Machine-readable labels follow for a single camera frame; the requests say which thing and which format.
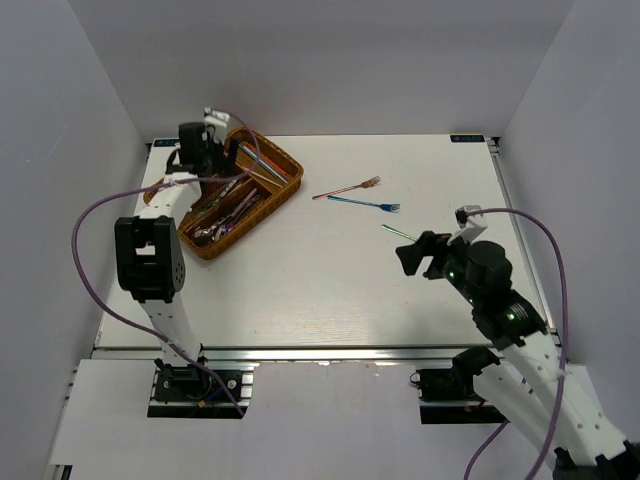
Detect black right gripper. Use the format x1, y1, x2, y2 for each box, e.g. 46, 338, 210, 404
395, 229, 480, 305

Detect clear white chopstick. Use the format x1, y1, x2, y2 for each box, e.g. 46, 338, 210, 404
245, 170, 283, 188

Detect pink handled knife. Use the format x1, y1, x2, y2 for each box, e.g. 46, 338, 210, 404
200, 180, 239, 212

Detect green handled rainbow fork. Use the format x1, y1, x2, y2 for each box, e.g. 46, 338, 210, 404
381, 224, 417, 242

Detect iridescent purple spoon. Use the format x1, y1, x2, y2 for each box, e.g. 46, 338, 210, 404
216, 191, 262, 238

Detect dark handled silver spoon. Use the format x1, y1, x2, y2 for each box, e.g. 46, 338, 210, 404
192, 199, 251, 246

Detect blue iridescent fork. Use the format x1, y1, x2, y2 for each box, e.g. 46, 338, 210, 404
327, 195, 401, 213

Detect rose gold fork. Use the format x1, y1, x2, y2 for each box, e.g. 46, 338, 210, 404
312, 176, 381, 200

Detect red chopstick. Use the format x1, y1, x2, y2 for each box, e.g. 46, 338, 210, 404
259, 155, 288, 179

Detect green patterned handle utensil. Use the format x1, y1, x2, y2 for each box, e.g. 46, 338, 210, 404
182, 193, 226, 225

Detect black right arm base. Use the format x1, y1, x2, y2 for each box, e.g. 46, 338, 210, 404
409, 369, 505, 425

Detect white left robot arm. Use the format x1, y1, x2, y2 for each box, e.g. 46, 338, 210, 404
115, 112, 236, 399

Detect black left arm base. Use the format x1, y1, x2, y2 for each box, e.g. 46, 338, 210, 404
147, 359, 253, 420

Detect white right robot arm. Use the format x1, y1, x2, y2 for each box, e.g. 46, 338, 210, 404
395, 231, 639, 479

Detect brown wicker cutlery tray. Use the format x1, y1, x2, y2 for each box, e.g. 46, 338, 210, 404
143, 127, 304, 260

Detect blue left table label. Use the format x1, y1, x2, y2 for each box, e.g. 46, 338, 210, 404
152, 138, 179, 148

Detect blue table label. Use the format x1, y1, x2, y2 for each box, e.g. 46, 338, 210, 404
152, 138, 179, 148
449, 134, 485, 143

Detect blue right table label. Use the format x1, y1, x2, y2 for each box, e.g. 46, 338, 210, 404
449, 134, 485, 143

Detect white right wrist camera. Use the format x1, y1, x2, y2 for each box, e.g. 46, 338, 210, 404
449, 205, 488, 244

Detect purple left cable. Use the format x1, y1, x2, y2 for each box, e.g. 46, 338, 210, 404
71, 112, 264, 419

